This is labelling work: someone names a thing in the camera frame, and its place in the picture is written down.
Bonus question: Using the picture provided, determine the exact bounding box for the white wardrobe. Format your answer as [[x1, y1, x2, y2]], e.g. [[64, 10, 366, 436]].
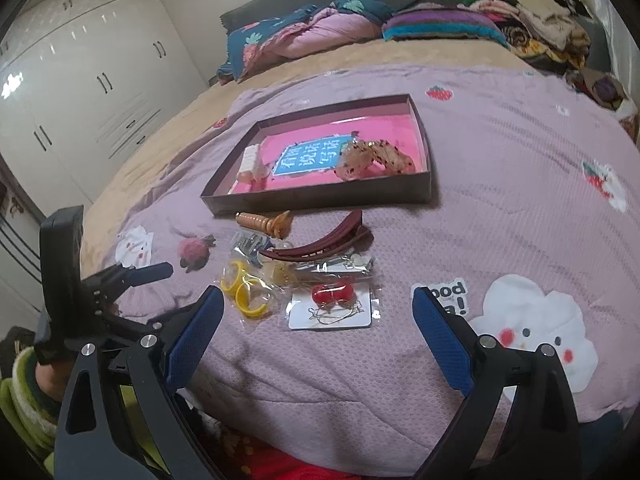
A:
[[0, 0, 208, 206]]

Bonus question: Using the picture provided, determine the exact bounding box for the yellow hoop earrings packet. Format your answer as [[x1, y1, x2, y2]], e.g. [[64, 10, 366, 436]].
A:
[[220, 260, 273, 320]]

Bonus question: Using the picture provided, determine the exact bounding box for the maroon hair clip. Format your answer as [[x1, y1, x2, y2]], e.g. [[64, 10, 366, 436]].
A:
[[257, 210, 375, 263]]

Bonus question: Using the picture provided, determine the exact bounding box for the peach spiral hair tie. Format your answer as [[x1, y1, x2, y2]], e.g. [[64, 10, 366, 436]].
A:
[[235, 210, 293, 238]]

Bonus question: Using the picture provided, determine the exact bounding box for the small white earring card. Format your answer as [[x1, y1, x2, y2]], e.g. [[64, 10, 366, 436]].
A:
[[295, 252, 377, 286]]

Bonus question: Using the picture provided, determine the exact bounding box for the person's red garment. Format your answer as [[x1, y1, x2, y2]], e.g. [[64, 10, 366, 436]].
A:
[[200, 425, 431, 480]]

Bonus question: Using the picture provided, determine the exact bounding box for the pearl hair clip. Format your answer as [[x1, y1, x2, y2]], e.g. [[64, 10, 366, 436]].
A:
[[270, 241, 297, 286]]

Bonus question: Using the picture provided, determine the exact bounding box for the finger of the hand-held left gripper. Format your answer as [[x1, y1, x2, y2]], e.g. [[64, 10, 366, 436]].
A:
[[82, 306, 168, 347], [80, 261, 175, 307]]

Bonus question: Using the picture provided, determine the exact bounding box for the blue pink floral quilt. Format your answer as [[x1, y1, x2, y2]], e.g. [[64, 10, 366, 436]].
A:
[[216, 0, 396, 83]]

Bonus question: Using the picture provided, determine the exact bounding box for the shallow box with pink lining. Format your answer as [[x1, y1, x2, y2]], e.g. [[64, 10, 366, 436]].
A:
[[200, 93, 433, 218]]

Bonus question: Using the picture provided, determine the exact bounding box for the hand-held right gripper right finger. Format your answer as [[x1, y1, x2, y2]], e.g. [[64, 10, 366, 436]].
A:
[[411, 286, 583, 480]]

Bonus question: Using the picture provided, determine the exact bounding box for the purple printed blanket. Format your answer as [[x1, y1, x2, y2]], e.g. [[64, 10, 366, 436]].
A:
[[82, 62, 640, 441]]

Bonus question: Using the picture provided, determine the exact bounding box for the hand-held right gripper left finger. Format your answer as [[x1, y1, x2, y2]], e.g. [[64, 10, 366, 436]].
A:
[[52, 285, 226, 480]]

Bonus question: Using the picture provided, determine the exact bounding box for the pink pompom hair clip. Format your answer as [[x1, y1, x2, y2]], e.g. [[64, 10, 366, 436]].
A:
[[179, 234, 217, 273]]

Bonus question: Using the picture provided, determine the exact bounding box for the speckled pink hair clip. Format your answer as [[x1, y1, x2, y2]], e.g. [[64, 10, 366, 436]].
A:
[[335, 132, 417, 182]]

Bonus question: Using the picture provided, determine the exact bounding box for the white hair claw clip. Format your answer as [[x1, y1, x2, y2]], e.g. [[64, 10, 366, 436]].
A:
[[239, 144, 266, 183]]

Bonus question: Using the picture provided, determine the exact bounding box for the striped purple teal blanket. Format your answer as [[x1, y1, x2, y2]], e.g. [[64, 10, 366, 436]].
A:
[[382, 5, 511, 51]]

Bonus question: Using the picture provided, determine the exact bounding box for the pile of clothes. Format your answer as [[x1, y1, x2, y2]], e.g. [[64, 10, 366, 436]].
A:
[[455, 0, 640, 126]]

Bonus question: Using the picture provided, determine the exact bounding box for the blue hair accessory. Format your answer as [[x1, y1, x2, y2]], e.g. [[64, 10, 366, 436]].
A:
[[230, 232, 273, 267]]

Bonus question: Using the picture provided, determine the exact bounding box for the person's left forearm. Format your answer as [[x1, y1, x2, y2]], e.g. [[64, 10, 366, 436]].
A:
[[0, 342, 68, 461]]

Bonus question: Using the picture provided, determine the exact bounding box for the white glossy curtain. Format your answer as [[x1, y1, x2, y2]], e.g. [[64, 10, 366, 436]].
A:
[[575, 0, 640, 106]]

